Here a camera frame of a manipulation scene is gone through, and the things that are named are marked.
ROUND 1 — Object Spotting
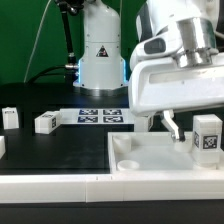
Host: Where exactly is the white U-shaped obstacle fence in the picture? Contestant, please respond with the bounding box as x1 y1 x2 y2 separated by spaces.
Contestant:
0 135 224 204

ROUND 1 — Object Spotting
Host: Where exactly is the white fiducial marker sheet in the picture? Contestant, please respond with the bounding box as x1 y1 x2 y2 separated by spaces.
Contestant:
60 108 134 125

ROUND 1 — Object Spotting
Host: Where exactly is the white square tabletop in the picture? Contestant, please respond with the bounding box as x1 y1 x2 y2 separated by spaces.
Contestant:
106 131 224 175

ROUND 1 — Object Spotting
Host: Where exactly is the white cable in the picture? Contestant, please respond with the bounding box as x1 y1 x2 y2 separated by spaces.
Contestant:
23 0 54 84

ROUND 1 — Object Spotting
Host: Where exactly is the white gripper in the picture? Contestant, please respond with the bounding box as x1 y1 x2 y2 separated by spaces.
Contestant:
128 34 224 142

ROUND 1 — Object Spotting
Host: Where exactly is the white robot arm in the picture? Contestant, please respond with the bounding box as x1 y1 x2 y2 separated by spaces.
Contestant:
74 0 224 141

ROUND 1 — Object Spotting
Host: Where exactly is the black cable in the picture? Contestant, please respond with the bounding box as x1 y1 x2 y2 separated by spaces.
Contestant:
26 65 75 84

